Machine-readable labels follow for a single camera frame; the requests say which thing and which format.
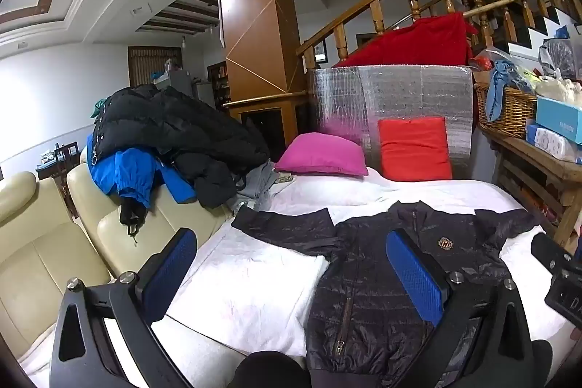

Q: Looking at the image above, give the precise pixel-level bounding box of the red cloth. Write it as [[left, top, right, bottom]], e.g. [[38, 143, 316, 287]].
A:
[[332, 12, 480, 68]]

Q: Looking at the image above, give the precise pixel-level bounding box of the clear plastic bag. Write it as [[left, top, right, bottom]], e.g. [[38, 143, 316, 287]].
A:
[[539, 38, 578, 80]]

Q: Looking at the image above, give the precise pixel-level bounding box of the white fluffy bundle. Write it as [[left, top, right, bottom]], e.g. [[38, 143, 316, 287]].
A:
[[537, 78, 582, 103]]

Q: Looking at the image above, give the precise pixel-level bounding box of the grey cloth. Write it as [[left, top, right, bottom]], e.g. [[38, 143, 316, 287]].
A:
[[227, 163, 285, 216]]

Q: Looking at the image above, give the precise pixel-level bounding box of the silver insulation board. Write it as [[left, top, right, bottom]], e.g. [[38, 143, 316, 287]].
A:
[[306, 64, 474, 171]]

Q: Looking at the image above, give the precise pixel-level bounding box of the light blue box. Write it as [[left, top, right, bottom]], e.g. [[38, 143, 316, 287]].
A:
[[535, 96, 582, 145]]

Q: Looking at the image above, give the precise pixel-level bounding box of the dark bookshelf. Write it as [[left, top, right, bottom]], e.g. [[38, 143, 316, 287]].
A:
[[207, 61, 230, 109]]

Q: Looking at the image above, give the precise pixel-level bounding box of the teal cloth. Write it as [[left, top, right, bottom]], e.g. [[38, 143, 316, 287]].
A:
[[88, 97, 110, 120]]

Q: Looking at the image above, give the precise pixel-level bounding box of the wooden pillar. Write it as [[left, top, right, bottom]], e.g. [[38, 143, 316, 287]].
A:
[[217, 0, 310, 152]]

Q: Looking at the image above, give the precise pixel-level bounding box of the blue jacket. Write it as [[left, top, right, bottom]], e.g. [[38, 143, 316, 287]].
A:
[[87, 136, 198, 209]]

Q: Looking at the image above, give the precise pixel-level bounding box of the pink pillow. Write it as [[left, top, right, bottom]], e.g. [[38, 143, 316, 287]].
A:
[[273, 132, 369, 177]]

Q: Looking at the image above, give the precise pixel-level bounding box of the wicker basket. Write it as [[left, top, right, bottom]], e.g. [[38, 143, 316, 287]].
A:
[[474, 83, 539, 139]]

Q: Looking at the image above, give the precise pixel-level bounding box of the red pillow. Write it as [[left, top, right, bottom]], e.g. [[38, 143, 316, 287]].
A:
[[377, 116, 454, 181]]

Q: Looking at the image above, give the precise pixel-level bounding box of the wooden stair banister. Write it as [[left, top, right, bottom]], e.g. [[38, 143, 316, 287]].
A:
[[295, 0, 582, 71]]

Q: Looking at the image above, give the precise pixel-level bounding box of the blue cloth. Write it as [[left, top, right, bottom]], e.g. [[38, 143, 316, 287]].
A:
[[484, 60, 535, 123]]

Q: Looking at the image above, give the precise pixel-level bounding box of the black and white staircase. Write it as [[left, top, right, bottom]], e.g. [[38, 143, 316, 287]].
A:
[[500, 0, 582, 52]]

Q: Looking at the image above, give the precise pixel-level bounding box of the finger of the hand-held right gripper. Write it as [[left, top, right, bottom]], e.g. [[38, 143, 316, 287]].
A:
[[531, 232, 574, 276]]

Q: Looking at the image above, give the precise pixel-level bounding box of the black quilted jacket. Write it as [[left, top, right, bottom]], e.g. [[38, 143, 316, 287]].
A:
[[231, 201, 544, 388]]

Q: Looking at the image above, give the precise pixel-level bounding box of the cream leather sofa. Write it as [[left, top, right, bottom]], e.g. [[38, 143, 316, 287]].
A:
[[0, 152, 232, 361]]

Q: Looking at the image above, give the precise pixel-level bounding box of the white fleece blanket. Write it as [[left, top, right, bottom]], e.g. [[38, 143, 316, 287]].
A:
[[18, 167, 574, 388]]

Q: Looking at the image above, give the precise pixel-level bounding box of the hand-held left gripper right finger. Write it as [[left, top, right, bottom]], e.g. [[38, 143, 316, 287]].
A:
[[386, 228, 553, 388]]

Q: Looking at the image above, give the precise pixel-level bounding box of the white patterned tissue pack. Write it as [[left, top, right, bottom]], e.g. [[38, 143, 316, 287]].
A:
[[533, 127, 582, 164]]

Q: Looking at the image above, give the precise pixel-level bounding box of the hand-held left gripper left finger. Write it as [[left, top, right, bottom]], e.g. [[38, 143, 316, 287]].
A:
[[49, 227, 198, 388]]

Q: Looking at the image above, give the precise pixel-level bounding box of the grey refrigerator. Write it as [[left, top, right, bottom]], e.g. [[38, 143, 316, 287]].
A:
[[170, 67, 216, 109]]

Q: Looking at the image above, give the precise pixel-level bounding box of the black puffer coat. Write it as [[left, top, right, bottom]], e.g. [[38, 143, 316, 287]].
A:
[[93, 84, 271, 209]]

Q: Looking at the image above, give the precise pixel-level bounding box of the wooden shelf table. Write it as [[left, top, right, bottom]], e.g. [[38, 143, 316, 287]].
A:
[[477, 124, 582, 255]]

